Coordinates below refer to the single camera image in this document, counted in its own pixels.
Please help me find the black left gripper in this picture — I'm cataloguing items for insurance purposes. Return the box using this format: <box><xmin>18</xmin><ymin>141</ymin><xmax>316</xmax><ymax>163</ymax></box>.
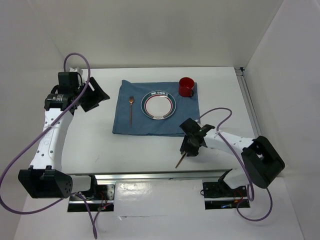
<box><xmin>73</xmin><ymin>76</ymin><xmax>110</xmax><ymax>113</ymax></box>

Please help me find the copper knife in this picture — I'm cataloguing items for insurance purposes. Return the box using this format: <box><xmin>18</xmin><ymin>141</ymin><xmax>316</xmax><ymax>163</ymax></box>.
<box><xmin>175</xmin><ymin>152</ymin><xmax>187</xmax><ymax>169</ymax></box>

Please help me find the blue cloth napkin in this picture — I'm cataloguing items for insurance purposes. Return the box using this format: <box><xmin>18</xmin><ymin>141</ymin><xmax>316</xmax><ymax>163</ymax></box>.
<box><xmin>112</xmin><ymin>80</ymin><xmax>200</xmax><ymax>137</ymax></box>

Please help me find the white plate green red rim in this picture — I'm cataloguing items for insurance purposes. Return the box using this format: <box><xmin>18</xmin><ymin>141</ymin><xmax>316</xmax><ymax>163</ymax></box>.
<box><xmin>140</xmin><ymin>90</ymin><xmax>177</xmax><ymax>120</ymax></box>

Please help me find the red mug black handle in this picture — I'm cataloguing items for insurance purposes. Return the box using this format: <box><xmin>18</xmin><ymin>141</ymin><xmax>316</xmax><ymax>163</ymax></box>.
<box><xmin>178</xmin><ymin>77</ymin><xmax>195</xmax><ymax>98</ymax></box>

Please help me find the copper fork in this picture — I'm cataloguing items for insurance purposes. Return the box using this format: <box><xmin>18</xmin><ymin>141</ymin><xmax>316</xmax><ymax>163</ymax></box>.
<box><xmin>129</xmin><ymin>96</ymin><xmax>135</xmax><ymax>127</ymax></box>

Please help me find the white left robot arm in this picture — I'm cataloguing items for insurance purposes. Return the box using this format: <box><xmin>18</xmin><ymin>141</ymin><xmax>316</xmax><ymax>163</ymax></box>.
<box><xmin>18</xmin><ymin>72</ymin><xmax>110</xmax><ymax>199</ymax></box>

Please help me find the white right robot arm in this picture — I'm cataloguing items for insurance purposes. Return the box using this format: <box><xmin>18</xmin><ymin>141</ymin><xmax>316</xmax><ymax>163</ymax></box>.
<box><xmin>180</xmin><ymin>118</ymin><xmax>285</xmax><ymax>196</ymax></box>

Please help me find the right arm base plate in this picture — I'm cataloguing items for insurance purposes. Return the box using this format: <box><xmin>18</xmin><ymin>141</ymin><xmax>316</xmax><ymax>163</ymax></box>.
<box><xmin>200</xmin><ymin>181</ymin><xmax>250</xmax><ymax>210</ymax></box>

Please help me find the aluminium right side rail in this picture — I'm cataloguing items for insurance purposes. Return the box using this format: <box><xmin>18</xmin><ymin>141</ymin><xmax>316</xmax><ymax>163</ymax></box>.
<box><xmin>234</xmin><ymin>67</ymin><xmax>262</xmax><ymax>137</ymax></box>

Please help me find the aluminium front table rail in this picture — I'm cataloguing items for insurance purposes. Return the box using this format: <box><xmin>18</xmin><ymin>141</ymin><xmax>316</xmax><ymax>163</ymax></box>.
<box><xmin>69</xmin><ymin>169</ymin><xmax>228</xmax><ymax>183</ymax></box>

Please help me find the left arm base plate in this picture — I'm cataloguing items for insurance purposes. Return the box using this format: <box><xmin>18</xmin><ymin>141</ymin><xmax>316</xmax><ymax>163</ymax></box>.
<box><xmin>67</xmin><ymin>182</ymin><xmax>116</xmax><ymax>213</ymax></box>

